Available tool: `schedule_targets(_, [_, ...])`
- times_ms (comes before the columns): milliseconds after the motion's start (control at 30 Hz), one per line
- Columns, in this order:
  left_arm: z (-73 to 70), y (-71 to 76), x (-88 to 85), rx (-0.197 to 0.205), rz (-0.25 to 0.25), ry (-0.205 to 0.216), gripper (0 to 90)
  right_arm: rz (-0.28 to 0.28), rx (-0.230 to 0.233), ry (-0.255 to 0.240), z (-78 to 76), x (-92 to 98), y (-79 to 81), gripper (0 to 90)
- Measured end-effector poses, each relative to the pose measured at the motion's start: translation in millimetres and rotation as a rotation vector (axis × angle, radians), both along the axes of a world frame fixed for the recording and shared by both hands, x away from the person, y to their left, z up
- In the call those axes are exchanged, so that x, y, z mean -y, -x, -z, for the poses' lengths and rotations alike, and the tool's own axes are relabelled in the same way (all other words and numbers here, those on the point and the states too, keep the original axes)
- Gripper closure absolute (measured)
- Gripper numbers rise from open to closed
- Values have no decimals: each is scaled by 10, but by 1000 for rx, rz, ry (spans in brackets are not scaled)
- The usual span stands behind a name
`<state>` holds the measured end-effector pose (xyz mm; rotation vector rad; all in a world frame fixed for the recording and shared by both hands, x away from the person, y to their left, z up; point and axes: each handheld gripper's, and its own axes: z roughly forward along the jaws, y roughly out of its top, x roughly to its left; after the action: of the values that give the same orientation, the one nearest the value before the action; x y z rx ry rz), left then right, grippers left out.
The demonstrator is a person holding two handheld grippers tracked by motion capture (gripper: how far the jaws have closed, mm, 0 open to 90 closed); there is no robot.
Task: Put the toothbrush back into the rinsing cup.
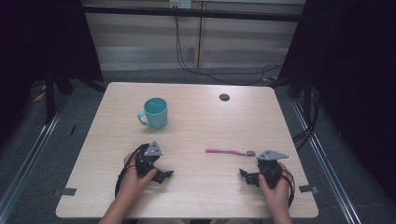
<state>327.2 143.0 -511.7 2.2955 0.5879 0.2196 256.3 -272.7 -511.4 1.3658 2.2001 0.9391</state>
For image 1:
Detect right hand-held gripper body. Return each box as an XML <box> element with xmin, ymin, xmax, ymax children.
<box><xmin>255</xmin><ymin>149</ymin><xmax>290</xmax><ymax>189</ymax></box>

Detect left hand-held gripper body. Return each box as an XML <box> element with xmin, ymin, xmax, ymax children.
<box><xmin>134</xmin><ymin>140</ymin><xmax>164</xmax><ymax>179</ymax></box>

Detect pink toothbrush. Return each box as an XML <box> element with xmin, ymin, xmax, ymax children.
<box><xmin>205</xmin><ymin>147</ymin><xmax>257</xmax><ymax>158</ymax></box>

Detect person's right hand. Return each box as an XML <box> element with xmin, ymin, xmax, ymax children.
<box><xmin>257</xmin><ymin>161</ymin><xmax>292</xmax><ymax>210</ymax></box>

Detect person's left hand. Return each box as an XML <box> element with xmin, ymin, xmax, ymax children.
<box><xmin>115</xmin><ymin>151</ymin><xmax>159</xmax><ymax>201</ymax></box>

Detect grey tape piece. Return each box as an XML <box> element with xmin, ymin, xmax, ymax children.
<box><xmin>298</xmin><ymin>184</ymin><xmax>319</xmax><ymax>194</ymax></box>
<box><xmin>59</xmin><ymin>187</ymin><xmax>78</xmax><ymax>197</ymax></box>

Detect teal cup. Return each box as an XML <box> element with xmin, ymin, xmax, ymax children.
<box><xmin>136</xmin><ymin>96</ymin><xmax>169</xmax><ymax>131</ymax></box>

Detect black metal stand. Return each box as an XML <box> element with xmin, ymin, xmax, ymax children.
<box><xmin>42</xmin><ymin>65</ymin><xmax>107</xmax><ymax>126</ymax></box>
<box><xmin>270</xmin><ymin>70</ymin><xmax>322</xmax><ymax>132</ymax></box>

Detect black curtain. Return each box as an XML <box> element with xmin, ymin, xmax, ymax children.
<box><xmin>277</xmin><ymin>0</ymin><xmax>396</xmax><ymax>195</ymax></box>
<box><xmin>0</xmin><ymin>0</ymin><xmax>105</xmax><ymax>147</ymax></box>

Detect yellow thing on floor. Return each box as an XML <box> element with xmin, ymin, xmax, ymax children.
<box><xmin>31</xmin><ymin>83</ymin><xmax>48</xmax><ymax>104</ymax></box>

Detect black horizontal bar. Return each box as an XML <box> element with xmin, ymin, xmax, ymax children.
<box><xmin>81</xmin><ymin>4</ymin><xmax>304</xmax><ymax>23</ymax></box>

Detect black floor cables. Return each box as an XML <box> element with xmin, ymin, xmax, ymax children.
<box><xmin>291</xmin><ymin>86</ymin><xmax>322</xmax><ymax>151</ymax></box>

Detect metal floor rail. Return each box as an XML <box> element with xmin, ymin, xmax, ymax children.
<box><xmin>0</xmin><ymin>92</ymin><xmax>71</xmax><ymax>217</ymax></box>
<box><xmin>290</xmin><ymin>98</ymin><xmax>362</xmax><ymax>224</ymax></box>

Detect black wall cables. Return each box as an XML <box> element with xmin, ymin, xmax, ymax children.
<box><xmin>174</xmin><ymin>14</ymin><xmax>284</xmax><ymax>86</ymax></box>

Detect white wall outlet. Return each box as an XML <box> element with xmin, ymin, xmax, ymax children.
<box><xmin>168</xmin><ymin>0</ymin><xmax>192</xmax><ymax>9</ymax></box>

